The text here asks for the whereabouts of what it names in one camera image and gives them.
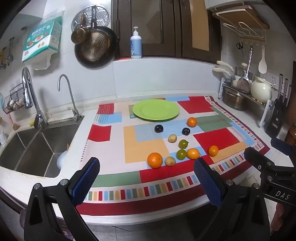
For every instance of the brass colander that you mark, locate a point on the brass colander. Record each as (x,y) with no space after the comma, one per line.
(96,46)

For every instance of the dark purple plum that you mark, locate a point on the dark purple plum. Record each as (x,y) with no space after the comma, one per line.
(186,131)
(158,128)

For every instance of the large orange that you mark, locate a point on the large orange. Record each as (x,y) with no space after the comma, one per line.
(154,160)

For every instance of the white rice paddle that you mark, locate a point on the white rice paddle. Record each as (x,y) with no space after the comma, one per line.
(262,64)

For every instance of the round metal steamer rack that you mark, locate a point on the round metal steamer rack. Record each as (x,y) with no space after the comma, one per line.
(101,14)

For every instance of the large chrome faucet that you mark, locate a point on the large chrome faucet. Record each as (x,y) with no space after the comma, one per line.
(27,92)

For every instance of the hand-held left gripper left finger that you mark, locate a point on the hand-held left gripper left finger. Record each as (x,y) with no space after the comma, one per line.
(84,183)

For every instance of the black frying pan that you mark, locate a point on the black frying pan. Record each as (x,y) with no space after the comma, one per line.
(113,46)

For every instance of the small tan kiwi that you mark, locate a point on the small tan kiwi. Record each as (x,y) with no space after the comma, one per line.
(170,161)
(172,138)

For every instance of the thin gooseneck faucet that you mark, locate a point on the thin gooseneck faucet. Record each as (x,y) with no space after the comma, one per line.
(70,92)

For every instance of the stainless steel sink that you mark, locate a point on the stainless steel sink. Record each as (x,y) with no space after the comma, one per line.
(30,150)

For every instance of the person's right hand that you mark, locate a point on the person's right hand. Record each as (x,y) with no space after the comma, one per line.
(278,219)

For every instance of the small hanging metal utensil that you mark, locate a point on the small hanging metal utensil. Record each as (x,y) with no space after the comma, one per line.
(10,49)
(3,59)

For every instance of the green plate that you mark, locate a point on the green plate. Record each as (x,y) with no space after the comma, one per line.
(155,110)

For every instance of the black scissors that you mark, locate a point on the black scissors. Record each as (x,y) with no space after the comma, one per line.
(240,46)

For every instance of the dark wooden cabinet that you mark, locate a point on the dark wooden cabinet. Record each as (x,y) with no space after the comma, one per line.
(171,27)

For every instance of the yellow sponge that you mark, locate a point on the yellow sponge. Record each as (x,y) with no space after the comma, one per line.
(30,123)

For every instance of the green tangerine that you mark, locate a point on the green tangerine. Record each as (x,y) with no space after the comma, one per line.
(183,143)
(181,154)

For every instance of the green and white tissue pack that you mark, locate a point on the green and white tissue pack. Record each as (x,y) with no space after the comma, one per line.
(41,39)

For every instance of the colourful patchwork table mat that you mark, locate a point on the colourful patchwork table mat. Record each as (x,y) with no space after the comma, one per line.
(101,133)

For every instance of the stainless steel pot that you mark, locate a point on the stainless steel pot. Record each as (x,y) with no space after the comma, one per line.
(233,99)

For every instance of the metal skimmer ladle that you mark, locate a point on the metal skimmer ladle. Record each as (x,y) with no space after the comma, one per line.
(244,84)

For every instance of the wooden cutting board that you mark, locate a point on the wooden cutting board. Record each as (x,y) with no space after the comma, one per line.
(240,16)

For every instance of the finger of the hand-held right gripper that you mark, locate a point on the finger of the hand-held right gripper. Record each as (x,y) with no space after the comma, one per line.
(285,148)
(256,158)

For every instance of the white bowl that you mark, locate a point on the white bowl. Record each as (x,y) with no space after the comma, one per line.
(62,161)

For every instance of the white plastic container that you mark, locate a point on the white plastic container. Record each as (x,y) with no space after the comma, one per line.
(3,138)

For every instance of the white dish rack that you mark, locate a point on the white dish rack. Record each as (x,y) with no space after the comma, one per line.
(267,113)

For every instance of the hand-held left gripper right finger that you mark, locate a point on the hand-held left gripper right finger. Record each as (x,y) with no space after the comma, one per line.
(208,183)

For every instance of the white plastic bag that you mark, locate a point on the white plastic bag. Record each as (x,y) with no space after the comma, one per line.
(42,63)

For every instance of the black knife block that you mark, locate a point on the black knife block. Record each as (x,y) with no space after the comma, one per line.
(276,120)

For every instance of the white wall socket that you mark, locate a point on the white wall socket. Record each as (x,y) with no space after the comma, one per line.
(271,78)

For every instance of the small brass saucepan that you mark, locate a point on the small brass saucepan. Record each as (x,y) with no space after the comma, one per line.
(79,36)

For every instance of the white and blue pump bottle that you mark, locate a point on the white and blue pump bottle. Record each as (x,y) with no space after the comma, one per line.
(136,46)

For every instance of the small orange mandarin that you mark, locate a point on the small orange mandarin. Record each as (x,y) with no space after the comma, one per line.
(193,153)
(213,150)
(192,122)

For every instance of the white ceramic pot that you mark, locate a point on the white ceramic pot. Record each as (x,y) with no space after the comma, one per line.
(261,91)

